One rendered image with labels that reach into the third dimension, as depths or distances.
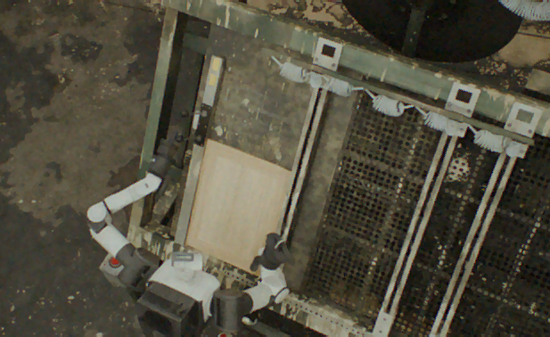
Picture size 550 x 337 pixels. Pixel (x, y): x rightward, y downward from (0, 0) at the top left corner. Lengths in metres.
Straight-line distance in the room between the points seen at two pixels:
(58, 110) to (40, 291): 1.31
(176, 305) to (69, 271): 1.85
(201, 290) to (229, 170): 0.63
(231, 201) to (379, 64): 0.99
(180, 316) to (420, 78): 1.29
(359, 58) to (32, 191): 2.78
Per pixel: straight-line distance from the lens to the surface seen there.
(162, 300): 2.99
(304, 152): 3.17
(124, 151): 5.04
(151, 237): 3.68
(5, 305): 4.80
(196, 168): 3.42
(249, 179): 3.34
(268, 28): 3.04
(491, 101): 2.86
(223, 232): 3.50
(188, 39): 3.37
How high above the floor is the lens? 4.15
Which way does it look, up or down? 60 degrees down
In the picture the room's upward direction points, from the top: 8 degrees counter-clockwise
